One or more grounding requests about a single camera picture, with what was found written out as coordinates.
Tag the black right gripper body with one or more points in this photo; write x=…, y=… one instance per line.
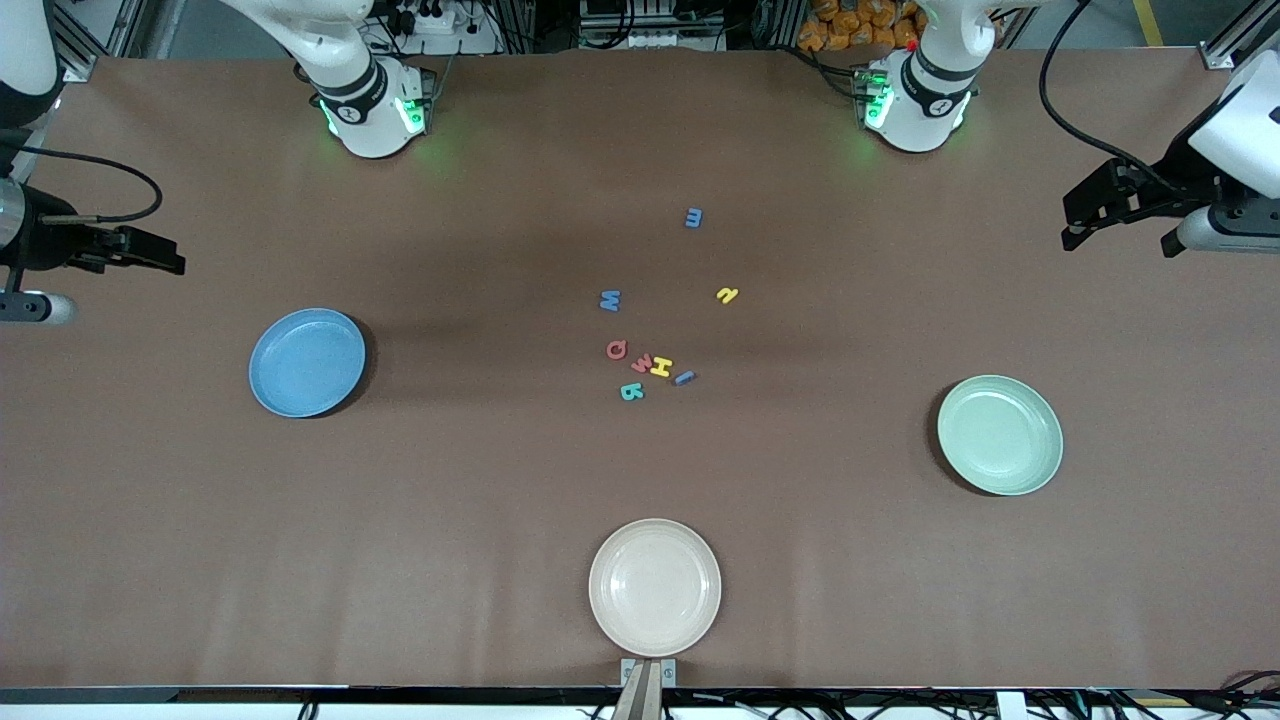
x=42, y=243

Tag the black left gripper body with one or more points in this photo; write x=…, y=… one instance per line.
x=1183, y=176

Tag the yellow uppercase letter H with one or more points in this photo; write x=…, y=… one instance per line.
x=662, y=367

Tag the red lowercase letter w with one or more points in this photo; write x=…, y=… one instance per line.
x=640, y=363

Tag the blue uppercase letter M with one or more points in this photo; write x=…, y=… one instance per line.
x=609, y=300

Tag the red uppercase letter Q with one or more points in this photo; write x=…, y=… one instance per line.
x=616, y=349

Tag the teal uppercase letter B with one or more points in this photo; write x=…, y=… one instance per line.
x=631, y=391

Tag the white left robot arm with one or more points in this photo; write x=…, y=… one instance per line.
x=920, y=110

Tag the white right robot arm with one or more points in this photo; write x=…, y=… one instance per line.
x=370, y=110

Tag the blue plate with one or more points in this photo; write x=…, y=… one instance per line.
x=306, y=362

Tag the green plate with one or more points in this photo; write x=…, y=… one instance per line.
x=1000, y=435

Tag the blue lowercase letter m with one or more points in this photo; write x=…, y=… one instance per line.
x=693, y=217

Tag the beige plate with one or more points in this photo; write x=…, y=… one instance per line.
x=655, y=588

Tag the orange snack bags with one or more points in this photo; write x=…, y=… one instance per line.
x=850, y=25

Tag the brown table cover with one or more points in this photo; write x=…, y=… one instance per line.
x=200, y=550

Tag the white power strip with plugs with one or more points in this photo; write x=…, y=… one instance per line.
x=445, y=25

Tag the white multi-socket strip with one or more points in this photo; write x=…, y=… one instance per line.
x=650, y=37

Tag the aluminium frame profile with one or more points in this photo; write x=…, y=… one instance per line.
x=95, y=45
x=1235, y=40

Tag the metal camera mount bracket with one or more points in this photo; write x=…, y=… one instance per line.
x=647, y=685

